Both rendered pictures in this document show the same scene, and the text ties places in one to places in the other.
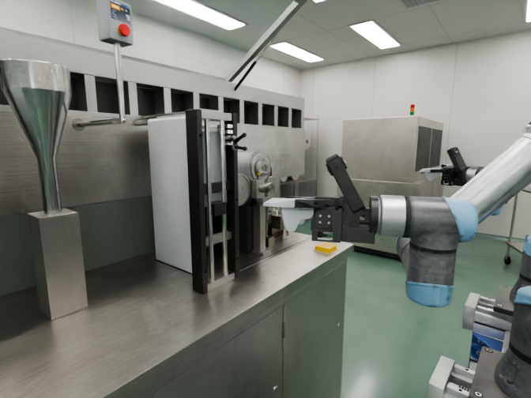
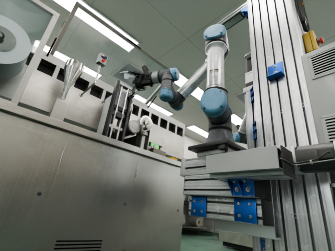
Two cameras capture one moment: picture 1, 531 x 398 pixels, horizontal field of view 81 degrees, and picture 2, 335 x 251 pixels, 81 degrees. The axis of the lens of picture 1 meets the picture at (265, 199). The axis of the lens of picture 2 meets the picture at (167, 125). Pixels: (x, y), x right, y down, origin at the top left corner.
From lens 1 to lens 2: 1.03 m
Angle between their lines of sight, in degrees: 35
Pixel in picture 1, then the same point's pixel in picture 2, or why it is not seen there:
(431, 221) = (163, 71)
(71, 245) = (62, 112)
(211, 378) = (91, 159)
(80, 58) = (90, 77)
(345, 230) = (143, 81)
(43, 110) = (72, 71)
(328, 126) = not seen: hidden behind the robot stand
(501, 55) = not seen: hidden behind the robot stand
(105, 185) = (82, 117)
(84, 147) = (80, 102)
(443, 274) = (166, 84)
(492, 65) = not seen: hidden behind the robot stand
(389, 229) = (153, 76)
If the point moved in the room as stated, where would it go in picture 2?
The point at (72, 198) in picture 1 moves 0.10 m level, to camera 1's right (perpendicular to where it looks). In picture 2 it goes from (68, 116) to (79, 116)
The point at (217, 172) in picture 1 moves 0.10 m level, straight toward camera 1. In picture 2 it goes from (122, 105) to (119, 99)
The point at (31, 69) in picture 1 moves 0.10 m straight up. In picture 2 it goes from (74, 61) to (77, 52)
